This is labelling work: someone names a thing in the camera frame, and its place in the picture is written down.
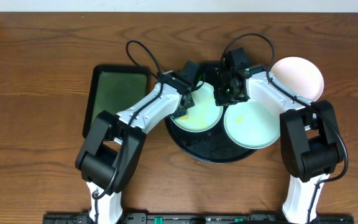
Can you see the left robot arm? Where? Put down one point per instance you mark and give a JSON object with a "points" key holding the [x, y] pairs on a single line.
{"points": [[110, 153]]}

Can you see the green plate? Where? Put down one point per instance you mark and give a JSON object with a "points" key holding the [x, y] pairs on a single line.
{"points": [[251, 125], [204, 114]]}

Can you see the round black tray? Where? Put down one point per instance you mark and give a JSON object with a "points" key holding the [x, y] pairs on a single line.
{"points": [[213, 145]]}

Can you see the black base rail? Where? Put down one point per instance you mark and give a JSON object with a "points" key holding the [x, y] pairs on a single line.
{"points": [[142, 218]]}

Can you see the pink white plate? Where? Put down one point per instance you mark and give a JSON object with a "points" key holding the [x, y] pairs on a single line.
{"points": [[301, 76]]}

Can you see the black rectangular tray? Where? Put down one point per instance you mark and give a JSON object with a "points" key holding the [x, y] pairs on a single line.
{"points": [[115, 88]]}

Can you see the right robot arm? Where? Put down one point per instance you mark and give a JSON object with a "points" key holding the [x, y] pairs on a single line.
{"points": [[312, 149]]}

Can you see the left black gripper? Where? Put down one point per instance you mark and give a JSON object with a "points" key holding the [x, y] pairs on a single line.
{"points": [[184, 106]]}

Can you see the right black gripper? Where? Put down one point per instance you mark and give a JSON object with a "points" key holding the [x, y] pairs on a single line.
{"points": [[225, 99]]}

